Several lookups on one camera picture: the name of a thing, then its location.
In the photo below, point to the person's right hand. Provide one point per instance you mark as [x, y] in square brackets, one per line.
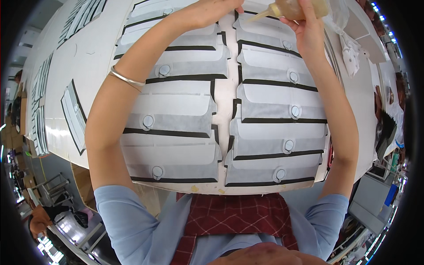
[309, 34]

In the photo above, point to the person's left hand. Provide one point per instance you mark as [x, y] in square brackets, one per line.
[205, 15]

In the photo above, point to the yellow glue squeeze bottle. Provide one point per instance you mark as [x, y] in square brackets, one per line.
[291, 8]

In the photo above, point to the clear plastic bag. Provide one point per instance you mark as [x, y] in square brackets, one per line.
[347, 49]

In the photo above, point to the group of white fabric panels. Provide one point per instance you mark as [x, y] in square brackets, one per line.
[265, 132]

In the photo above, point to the short row of white pieces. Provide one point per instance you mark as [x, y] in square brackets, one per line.
[81, 18]

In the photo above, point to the single black-edged white panel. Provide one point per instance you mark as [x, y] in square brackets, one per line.
[74, 114]

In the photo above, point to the grey cabinet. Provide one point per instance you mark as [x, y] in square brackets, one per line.
[371, 205]

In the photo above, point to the long row of white pieces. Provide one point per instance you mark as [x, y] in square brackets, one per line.
[40, 109]

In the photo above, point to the brown cardboard sheet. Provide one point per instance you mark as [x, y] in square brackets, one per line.
[84, 188]

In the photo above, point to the person's body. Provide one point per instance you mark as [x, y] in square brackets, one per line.
[225, 232]

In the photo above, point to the stack of brown cartons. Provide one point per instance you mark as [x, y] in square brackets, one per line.
[15, 132]

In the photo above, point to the black bag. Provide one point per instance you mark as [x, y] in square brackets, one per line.
[80, 219]

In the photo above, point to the metal frame rack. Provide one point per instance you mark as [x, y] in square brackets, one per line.
[54, 190]

